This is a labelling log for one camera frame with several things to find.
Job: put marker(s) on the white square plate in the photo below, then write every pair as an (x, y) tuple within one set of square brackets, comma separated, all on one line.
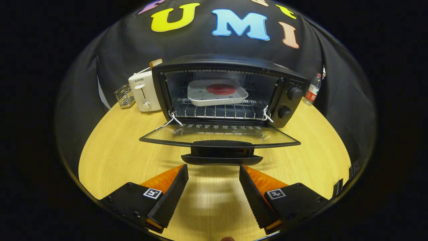
[(200, 97)]

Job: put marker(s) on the brown bread slice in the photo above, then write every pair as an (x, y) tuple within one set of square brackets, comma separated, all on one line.
[(155, 63)]

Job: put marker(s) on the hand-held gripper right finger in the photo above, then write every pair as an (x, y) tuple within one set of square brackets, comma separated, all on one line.
[(254, 197)]

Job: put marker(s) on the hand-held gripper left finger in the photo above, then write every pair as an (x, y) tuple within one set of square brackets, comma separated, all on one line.
[(172, 197)]

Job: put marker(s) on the white bread toaster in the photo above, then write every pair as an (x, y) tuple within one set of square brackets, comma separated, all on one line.
[(147, 87)]

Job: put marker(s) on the black chair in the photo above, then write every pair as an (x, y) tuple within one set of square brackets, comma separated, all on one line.
[(337, 188), (353, 171)]

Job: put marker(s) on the pink round ham slice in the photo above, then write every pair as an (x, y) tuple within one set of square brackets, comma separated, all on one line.
[(220, 89)]

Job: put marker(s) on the red label water bottle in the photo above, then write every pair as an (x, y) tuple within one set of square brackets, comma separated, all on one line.
[(312, 92)]

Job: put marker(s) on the clear glass holder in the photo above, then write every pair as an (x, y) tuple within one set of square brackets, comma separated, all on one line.
[(124, 97)]

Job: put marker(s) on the black toaster oven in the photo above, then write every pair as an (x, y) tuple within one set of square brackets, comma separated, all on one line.
[(289, 103)]

